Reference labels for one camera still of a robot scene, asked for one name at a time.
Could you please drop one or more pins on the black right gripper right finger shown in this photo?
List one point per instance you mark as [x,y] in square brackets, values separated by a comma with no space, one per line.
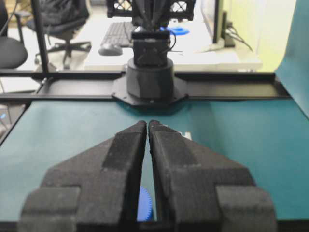
[199,190]

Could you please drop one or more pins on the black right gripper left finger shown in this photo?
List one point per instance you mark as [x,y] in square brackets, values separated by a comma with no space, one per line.
[96,189]

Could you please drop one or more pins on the large blue plastic gear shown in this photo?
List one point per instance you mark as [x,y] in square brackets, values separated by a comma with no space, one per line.
[145,206]

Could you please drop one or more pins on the blue gear on desk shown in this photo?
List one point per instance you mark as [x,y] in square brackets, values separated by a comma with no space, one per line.
[178,30]

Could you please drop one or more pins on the grey computer mouse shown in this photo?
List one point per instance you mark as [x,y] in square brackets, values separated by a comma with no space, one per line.
[109,49]

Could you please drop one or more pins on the black computer keyboard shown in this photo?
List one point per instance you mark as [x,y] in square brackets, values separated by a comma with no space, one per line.
[119,34]

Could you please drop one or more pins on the black seat at left edge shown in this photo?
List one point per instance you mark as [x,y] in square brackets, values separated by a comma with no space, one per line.
[12,51]

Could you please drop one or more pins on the black office chair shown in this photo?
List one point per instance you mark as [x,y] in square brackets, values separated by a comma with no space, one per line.
[62,19]

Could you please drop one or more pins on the black plastic crate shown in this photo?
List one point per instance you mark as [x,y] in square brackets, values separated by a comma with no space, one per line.
[151,9]

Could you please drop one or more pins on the black aluminium frame rail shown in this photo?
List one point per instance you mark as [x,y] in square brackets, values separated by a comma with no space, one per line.
[111,86]

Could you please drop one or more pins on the black vertical frame post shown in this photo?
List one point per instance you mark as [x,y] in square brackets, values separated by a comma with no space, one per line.
[40,35]

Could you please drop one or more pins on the monitor stand with cables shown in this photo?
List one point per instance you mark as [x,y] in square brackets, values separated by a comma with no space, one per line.
[217,32]

